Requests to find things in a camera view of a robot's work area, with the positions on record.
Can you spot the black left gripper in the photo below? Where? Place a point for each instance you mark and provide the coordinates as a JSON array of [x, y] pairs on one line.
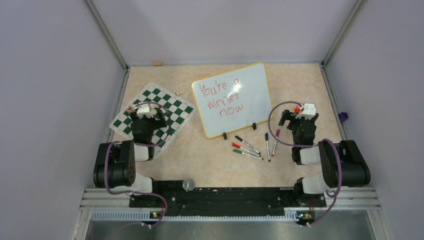
[[158, 123]]

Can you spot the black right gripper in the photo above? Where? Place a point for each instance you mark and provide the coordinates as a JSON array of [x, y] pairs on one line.
[[289, 115]]

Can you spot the red whiteboard marker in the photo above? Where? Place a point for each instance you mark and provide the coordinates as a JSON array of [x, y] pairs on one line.
[[245, 150]]

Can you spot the yellow framed whiteboard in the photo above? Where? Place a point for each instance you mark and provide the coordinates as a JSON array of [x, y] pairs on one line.
[[233, 100]]

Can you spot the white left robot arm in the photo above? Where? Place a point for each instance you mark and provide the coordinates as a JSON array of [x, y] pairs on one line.
[[115, 164]]

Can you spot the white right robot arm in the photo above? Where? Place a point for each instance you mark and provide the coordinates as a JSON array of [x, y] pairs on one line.
[[343, 158]]

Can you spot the purple whiteboard marker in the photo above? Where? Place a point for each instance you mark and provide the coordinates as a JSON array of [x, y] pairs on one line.
[[275, 142]]

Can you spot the blue whiteboard marker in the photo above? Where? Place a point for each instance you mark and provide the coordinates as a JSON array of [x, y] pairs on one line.
[[267, 142]]

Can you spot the black whiteboard marker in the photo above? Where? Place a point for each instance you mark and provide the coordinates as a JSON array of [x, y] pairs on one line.
[[248, 145]]

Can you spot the green whiteboard marker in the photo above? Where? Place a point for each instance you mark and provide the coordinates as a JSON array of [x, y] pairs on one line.
[[247, 154]]

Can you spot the green white chessboard mat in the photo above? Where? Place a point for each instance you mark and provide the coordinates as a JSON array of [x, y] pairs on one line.
[[179, 110]]

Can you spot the purple block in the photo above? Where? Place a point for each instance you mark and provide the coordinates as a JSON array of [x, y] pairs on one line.
[[343, 116]]

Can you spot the small wooden block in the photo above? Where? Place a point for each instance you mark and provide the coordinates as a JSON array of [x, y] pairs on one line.
[[157, 64]]

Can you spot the grey round knob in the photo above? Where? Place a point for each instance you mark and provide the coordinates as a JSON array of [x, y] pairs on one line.
[[188, 184]]

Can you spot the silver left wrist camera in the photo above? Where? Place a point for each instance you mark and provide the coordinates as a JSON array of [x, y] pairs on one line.
[[144, 110]]

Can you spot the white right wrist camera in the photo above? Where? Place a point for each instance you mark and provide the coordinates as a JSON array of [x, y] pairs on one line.
[[307, 111]]

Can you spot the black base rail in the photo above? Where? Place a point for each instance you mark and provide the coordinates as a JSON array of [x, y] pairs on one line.
[[225, 201]]

